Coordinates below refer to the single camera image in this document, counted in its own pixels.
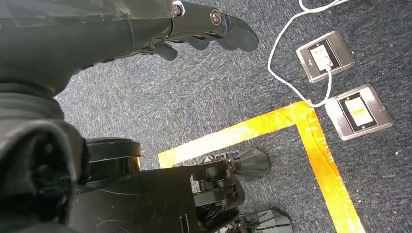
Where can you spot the yellow floor tape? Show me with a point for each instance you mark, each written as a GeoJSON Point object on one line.
{"type": "Point", "coordinates": [318, 151]}

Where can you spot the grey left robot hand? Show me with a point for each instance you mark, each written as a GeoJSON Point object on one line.
{"type": "Point", "coordinates": [80, 35]}

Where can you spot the steel floor socket yellow label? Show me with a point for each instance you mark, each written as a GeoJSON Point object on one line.
{"type": "Point", "coordinates": [379, 109]}

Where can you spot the steel floor socket white outlet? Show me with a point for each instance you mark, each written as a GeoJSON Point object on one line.
{"type": "Point", "coordinates": [342, 53]}

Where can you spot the black ribbed robot foot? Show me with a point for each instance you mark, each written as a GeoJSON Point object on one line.
{"type": "Point", "coordinates": [254, 164]}
{"type": "Point", "coordinates": [273, 222]}

